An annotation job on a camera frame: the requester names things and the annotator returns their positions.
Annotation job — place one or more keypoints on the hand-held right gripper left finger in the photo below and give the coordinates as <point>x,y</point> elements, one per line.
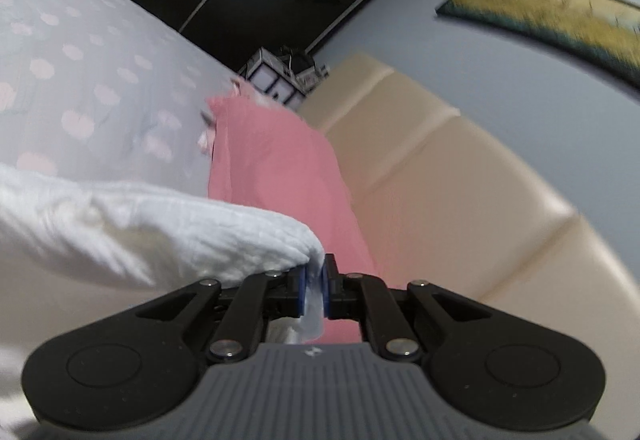
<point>299,291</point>

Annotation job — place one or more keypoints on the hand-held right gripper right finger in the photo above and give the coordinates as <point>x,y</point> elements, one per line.
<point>327,286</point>

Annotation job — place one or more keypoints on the white crinkled cloth garment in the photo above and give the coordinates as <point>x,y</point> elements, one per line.
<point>150,230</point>

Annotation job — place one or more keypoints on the pink pillow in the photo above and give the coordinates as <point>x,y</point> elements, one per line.
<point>280,170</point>

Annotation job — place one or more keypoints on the beige padded headboard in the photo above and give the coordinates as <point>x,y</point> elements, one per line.
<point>480,200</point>

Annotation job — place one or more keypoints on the grey pink polka-dot bed sheet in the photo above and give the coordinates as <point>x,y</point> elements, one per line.
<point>85,70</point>

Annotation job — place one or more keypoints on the framed yellow landscape painting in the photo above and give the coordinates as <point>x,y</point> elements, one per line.
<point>545,20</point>

